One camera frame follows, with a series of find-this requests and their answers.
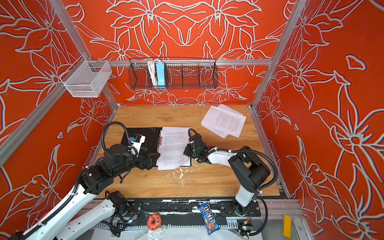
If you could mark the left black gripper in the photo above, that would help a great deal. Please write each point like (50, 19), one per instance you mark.
(150, 163)

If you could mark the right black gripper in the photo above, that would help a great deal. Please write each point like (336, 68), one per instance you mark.
(186, 151)

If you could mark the blue folder black inside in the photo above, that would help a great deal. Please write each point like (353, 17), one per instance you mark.
(152, 142)

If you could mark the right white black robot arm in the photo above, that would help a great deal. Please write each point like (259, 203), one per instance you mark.
(254, 170)

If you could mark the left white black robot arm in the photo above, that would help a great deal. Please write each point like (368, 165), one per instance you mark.
(61, 223)

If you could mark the red donut toy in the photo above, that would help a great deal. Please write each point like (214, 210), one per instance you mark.
(154, 222)

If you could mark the blue m&m's candy bag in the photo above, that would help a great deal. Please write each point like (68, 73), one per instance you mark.
(209, 218)

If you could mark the blue white box in basket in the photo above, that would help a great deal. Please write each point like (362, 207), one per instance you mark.
(160, 66)

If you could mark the clear plastic bin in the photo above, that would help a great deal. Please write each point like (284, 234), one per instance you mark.
(84, 81)

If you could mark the yellow block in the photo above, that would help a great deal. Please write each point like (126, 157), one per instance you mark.
(287, 226)

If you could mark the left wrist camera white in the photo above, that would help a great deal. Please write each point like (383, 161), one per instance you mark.
(136, 142)

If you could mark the black wire basket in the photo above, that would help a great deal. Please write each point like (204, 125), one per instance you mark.
(180, 73)

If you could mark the small circuit board with wires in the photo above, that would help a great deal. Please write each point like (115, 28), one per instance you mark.
(245, 227)

